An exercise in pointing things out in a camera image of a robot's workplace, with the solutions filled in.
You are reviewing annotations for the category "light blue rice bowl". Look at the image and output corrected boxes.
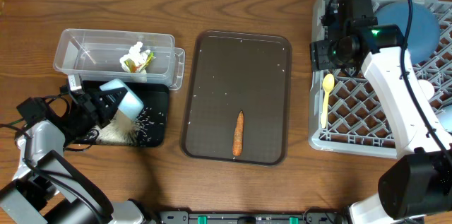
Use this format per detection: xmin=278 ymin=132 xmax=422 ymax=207
xmin=100 ymin=78 xmax=144 ymax=122

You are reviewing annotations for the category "grey dishwasher rack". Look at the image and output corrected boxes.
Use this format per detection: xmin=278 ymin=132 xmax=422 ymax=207
xmin=309 ymin=0 xmax=451 ymax=158

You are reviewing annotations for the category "dark blue bowl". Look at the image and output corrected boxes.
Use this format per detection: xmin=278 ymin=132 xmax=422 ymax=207
xmin=376 ymin=2 xmax=440 ymax=64

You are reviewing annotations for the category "dark brown serving tray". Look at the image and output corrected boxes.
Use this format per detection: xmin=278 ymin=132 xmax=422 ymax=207
xmin=181 ymin=30 xmax=292 ymax=166

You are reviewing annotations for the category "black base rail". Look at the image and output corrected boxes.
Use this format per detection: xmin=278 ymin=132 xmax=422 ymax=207
xmin=151 ymin=208 xmax=350 ymax=224

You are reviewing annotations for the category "orange carrot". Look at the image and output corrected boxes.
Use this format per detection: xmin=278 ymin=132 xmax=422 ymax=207
xmin=232 ymin=110 xmax=244 ymax=156

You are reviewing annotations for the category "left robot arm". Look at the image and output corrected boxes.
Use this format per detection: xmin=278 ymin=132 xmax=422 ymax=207
xmin=1 ymin=86 xmax=153 ymax=223

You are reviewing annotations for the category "pile of white rice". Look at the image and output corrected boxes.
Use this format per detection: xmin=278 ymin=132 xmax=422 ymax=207
xmin=95 ymin=107 xmax=167 ymax=147

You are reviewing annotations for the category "light blue cup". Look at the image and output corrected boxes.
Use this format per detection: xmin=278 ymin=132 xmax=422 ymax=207
xmin=437 ymin=105 xmax=452 ymax=134

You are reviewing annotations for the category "yellow plastic spoon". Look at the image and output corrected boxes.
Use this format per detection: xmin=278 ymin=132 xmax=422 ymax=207
xmin=321 ymin=73 xmax=335 ymax=129

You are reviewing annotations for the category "black bin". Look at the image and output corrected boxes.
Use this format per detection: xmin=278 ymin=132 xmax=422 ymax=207
xmin=66 ymin=83 xmax=170 ymax=146

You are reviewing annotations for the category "yellow green snack wrapper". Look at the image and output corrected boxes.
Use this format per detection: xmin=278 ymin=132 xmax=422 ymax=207
xmin=122 ymin=51 xmax=154 ymax=73

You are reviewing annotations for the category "pink cup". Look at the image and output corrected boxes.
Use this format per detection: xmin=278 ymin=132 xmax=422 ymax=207
xmin=418 ymin=79 xmax=435 ymax=100

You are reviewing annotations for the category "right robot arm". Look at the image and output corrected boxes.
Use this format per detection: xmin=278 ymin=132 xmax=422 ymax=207
xmin=335 ymin=42 xmax=451 ymax=223

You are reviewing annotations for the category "clear plastic bin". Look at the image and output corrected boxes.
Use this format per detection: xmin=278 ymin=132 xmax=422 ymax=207
xmin=53 ymin=29 xmax=185 ymax=90

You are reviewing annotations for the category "crumpled white tissue in bin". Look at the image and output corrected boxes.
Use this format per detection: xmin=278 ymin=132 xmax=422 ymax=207
xmin=119 ymin=42 xmax=151 ymax=73

